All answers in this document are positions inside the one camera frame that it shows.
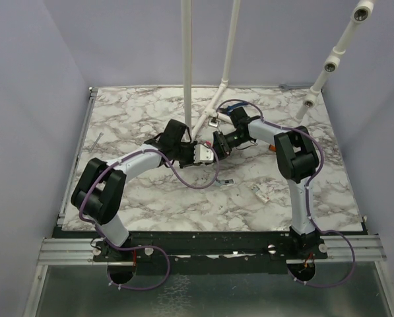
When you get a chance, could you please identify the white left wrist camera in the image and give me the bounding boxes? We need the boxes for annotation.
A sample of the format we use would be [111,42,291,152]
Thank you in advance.
[194,144,215,164]

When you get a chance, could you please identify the white staple box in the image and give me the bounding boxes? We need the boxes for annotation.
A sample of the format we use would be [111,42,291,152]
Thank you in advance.
[249,184,270,204]

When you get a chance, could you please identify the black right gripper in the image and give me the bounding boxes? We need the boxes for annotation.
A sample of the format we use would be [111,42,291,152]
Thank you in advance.
[206,131,249,166]

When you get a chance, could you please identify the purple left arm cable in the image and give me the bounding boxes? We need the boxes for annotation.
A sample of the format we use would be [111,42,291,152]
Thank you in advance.
[79,141,221,292]

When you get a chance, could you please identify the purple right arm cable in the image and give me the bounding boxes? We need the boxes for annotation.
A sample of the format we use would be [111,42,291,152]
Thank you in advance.
[218,99,356,289]

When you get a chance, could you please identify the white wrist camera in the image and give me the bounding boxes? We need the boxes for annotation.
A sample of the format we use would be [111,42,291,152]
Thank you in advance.
[194,144,215,164]
[208,118,220,129]

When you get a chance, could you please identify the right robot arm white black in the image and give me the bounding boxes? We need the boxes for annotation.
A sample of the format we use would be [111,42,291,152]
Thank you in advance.
[213,108,323,258]

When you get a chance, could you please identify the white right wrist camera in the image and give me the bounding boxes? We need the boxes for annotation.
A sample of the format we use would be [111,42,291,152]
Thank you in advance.
[208,118,220,129]

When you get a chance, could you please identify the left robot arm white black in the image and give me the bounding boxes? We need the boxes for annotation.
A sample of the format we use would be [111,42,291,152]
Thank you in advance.
[71,120,197,261]

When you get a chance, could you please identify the aluminium rail frame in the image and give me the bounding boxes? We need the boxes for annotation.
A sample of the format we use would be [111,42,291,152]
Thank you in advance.
[24,86,387,317]

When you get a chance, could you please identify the blue handled pliers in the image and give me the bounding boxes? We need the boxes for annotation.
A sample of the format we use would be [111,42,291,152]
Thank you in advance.
[219,102,248,116]

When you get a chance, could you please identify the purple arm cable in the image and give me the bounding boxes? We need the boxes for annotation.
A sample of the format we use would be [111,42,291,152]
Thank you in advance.
[79,141,221,292]
[218,99,356,289]

